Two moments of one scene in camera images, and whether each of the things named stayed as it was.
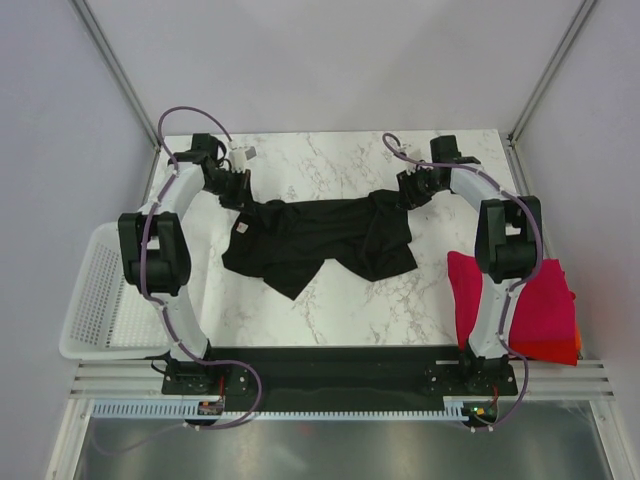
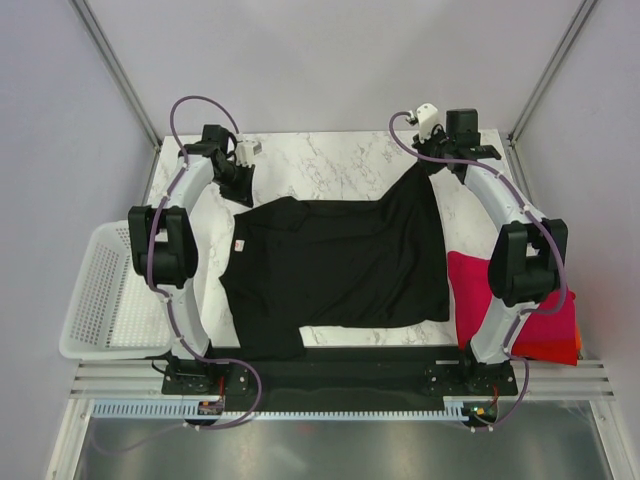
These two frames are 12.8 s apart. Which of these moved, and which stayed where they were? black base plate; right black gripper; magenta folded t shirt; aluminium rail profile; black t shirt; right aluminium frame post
Moved: black t shirt; right black gripper
Stayed: black base plate; right aluminium frame post; aluminium rail profile; magenta folded t shirt
